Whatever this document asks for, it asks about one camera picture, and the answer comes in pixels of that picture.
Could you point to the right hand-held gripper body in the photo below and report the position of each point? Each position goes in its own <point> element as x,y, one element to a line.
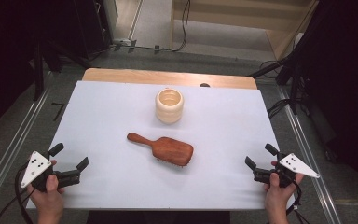
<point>295,165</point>

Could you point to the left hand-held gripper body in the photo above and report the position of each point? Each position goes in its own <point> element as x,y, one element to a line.
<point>35,166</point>

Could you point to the brown wooden hairbrush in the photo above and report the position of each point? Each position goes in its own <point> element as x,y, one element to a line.
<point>171,150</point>

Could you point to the cream ribbed cup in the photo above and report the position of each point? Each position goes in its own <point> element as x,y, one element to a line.
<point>169,110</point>

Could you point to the person's right hand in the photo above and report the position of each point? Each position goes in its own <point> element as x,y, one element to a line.
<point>276,196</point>

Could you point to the person's left hand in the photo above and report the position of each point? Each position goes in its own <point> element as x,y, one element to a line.
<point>48,202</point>

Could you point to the white board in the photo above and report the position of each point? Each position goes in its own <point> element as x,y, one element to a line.
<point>112,124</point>

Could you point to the black curtain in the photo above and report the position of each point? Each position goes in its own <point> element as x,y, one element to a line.
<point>6,62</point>
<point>348,93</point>

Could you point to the person's dark clothing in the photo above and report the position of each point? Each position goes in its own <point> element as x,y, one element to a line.
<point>158,217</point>

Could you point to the light wooden table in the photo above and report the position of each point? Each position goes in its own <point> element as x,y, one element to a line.
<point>130,76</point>

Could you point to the black cabinet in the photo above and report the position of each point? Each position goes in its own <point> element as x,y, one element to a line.
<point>90,25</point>

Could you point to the light wooden shelf unit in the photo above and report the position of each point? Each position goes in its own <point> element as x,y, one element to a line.
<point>230,18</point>

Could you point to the metal floor rail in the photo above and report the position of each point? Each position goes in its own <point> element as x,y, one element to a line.
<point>307,158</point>
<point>12,146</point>

